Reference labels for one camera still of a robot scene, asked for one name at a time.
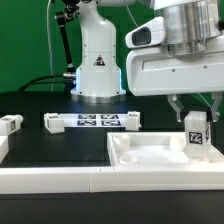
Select white square table top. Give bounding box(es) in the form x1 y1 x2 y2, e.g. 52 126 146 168
107 132 224 166

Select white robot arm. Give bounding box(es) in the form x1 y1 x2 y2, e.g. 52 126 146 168
73 0 224 121

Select white front fence wall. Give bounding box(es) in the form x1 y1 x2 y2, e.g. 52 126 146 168
0 164 224 194

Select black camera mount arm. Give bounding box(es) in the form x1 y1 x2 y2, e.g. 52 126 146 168
54 0 81 78

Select white fence wall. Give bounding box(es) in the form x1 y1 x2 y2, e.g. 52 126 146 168
0 164 224 194
0 136 9 163

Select white left fence wall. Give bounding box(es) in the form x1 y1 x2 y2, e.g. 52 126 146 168
0 136 9 163

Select black cable bundle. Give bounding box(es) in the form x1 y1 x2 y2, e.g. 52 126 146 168
18 73 77 92

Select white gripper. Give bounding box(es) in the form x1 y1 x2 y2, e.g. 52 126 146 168
126 46 224 122

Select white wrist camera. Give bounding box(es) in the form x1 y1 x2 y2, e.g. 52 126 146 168
125 17 166 49

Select fiducial marker sheet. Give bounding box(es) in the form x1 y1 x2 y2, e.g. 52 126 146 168
60 113 126 127

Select white hanging cable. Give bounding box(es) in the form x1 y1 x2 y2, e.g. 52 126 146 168
46 0 56 92

